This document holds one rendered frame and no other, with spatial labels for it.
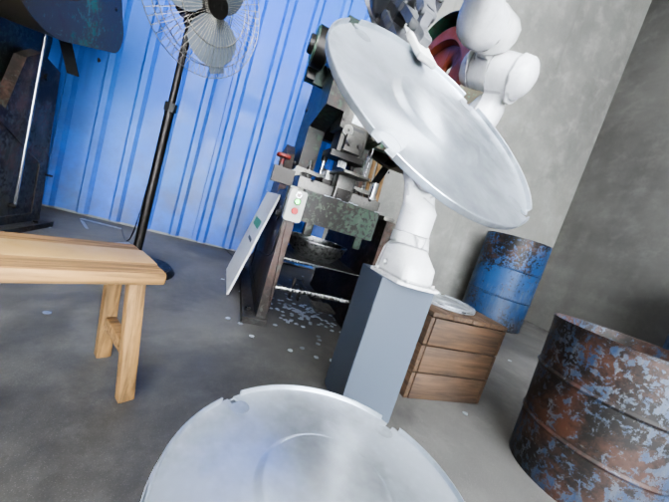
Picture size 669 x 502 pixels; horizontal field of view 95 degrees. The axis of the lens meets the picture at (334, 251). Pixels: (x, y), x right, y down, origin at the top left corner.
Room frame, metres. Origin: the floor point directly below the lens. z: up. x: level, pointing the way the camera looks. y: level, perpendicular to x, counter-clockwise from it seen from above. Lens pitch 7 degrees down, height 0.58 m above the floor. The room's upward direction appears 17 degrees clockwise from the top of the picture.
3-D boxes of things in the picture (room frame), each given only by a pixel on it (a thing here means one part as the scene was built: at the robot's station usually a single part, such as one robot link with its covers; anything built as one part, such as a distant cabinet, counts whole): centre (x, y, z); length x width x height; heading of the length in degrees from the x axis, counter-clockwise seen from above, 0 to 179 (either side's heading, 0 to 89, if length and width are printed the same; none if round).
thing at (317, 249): (1.70, 0.11, 0.36); 0.34 x 0.34 x 0.10
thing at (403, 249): (0.93, -0.23, 0.52); 0.22 x 0.19 x 0.14; 16
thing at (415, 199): (1.01, -0.21, 0.71); 0.18 x 0.11 x 0.25; 15
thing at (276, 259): (1.74, 0.41, 0.45); 0.92 x 0.12 x 0.90; 20
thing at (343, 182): (1.54, 0.05, 0.72); 0.25 x 0.14 x 0.14; 20
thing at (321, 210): (1.84, 0.16, 0.83); 0.79 x 0.43 x 1.34; 20
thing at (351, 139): (1.66, 0.09, 1.04); 0.17 x 0.15 x 0.30; 20
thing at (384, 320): (0.97, -0.21, 0.23); 0.18 x 0.18 x 0.45; 16
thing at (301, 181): (1.70, 0.11, 0.68); 0.45 x 0.30 x 0.06; 110
